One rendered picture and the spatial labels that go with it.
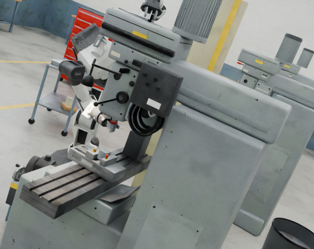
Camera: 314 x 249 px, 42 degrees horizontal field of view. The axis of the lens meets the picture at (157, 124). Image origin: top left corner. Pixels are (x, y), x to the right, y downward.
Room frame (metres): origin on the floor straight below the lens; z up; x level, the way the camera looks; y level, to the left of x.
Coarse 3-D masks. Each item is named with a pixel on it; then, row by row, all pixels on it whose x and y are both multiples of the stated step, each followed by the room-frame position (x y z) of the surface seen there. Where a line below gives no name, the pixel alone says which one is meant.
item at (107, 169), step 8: (72, 152) 2.40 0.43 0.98; (80, 152) 2.40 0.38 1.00; (72, 160) 2.39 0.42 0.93; (80, 160) 2.38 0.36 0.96; (88, 160) 2.35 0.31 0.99; (96, 160) 2.37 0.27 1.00; (104, 160) 2.32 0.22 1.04; (112, 160) 2.40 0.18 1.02; (88, 168) 2.35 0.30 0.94; (96, 168) 2.33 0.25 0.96; (104, 168) 2.31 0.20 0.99; (112, 168) 2.34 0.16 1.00; (120, 168) 2.39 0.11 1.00; (104, 176) 2.31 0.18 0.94; (112, 176) 2.29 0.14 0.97; (120, 176) 2.38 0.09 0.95
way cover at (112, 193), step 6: (120, 186) 2.45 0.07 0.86; (126, 186) 2.46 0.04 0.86; (138, 186) 2.43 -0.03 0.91; (108, 192) 2.31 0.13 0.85; (114, 192) 2.32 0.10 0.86; (120, 192) 2.34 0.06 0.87; (126, 192) 2.34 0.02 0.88; (132, 192) 2.15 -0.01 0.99; (102, 198) 2.20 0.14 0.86; (108, 198) 2.21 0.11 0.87; (114, 198) 2.22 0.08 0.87; (120, 198) 2.15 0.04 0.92
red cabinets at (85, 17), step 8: (80, 8) 7.73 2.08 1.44; (80, 16) 7.71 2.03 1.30; (88, 16) 7.67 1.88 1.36; (96, 16) 7.65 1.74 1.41; (80, 24) 7.70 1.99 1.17; (88, 24) 7.66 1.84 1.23; (96, 24) 7.63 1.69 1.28; (72, 32) 7.72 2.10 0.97; (64, 56) 7.74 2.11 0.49; (72, 56) 7.70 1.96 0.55
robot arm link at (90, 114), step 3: (90, 102) 2.53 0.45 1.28; (90, 105) 2.51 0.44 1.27; (93, 105) 2.50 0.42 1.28; (87, 108) 2.50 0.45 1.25; (90, 108) 2.49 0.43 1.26; (93, 108) 2.49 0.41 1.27; (96, 108) 2.47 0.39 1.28; (84, 111) 2.50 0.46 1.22; (87, 111) 2.49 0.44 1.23; (90, 111) 2.48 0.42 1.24; (93, 111) 2.45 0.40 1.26; (84, 114) 2.49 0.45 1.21; (87, 114) 2.49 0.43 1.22; (90, 114) 2.49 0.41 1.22; (87, 117) 2.49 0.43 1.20; (90, 117) 2.50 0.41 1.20
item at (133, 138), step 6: (132, 132) 2.82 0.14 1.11; (132, 138) 2.82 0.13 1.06; (138, 138) 2.81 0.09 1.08; (144, 138) 2.81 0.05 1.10; (150, 138) 3.00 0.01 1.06; (126, 144) 2.83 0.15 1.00; (132, 144) 2.82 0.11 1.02; (138, 144) 2.81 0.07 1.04; (144, 144) 2.87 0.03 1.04; (126, 150) 2.82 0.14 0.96; (132, 150) 2.81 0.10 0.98; (138, 150) 2.81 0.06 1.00; (144, 150) 2.95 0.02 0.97; (132, 156) 2.81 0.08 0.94; (138, 156) 2.83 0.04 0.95
